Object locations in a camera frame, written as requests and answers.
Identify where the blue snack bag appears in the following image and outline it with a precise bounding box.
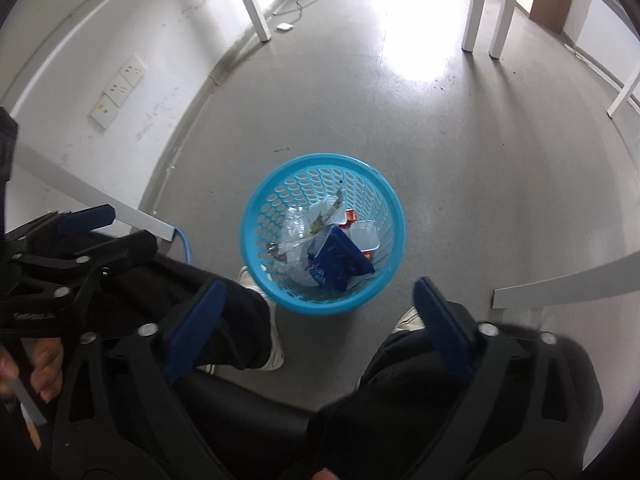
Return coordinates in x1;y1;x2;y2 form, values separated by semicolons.
306;225;376;292

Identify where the blue cable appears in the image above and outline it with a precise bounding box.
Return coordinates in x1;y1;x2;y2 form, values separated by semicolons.
172;227;193;266

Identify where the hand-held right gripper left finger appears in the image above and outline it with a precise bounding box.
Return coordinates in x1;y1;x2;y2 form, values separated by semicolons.
52;278;228;480

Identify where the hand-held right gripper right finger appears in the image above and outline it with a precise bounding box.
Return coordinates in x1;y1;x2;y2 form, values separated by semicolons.
412;276;603;480

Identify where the white wall socket yellow mark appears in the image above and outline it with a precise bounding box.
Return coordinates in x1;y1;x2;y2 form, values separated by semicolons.
90;94;121;131

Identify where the blue plastic basket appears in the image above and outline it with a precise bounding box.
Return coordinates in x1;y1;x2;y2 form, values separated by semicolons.
239;153;405;317

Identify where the person's left hand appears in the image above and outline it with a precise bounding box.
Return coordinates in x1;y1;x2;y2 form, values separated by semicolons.
0;337;65;403

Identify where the white table frame bar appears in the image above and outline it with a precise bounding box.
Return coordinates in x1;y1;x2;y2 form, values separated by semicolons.
15;142;176;242

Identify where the clear plastic bag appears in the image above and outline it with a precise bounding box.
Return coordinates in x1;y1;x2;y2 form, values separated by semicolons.
272;197;346;281

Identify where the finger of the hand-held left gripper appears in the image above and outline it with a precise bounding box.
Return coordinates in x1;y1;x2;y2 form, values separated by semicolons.
5;204;117;253
30;230;160;306

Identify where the person's white right shoe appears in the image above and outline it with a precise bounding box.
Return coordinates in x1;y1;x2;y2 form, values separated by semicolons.
392;306;426;333

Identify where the white table leg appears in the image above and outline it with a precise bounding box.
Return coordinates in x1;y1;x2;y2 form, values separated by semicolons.
461;0;491;52
488;0;523;59
225;0;272;42
607;62;640;119

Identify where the red snack bag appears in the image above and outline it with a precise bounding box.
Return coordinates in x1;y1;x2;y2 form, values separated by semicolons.
340;208;373;261

